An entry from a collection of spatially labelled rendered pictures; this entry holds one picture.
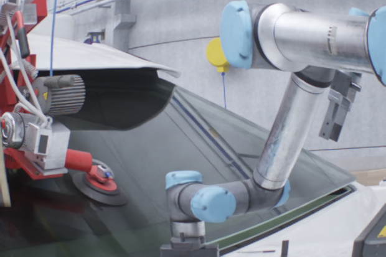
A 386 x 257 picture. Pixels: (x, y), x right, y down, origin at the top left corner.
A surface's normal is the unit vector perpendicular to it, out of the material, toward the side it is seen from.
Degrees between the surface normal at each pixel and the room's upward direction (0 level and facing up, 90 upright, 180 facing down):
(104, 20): 90
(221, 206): 90
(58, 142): 116
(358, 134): 90
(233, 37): 89
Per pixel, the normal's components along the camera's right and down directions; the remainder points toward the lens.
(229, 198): 0.44, 0.01
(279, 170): -0.06, 0.61
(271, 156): -0.69, 0.30
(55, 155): 0.77, 0.41
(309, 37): -0.89, 0.02
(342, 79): -0.40, -0.07
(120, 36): 0.83, -0.03
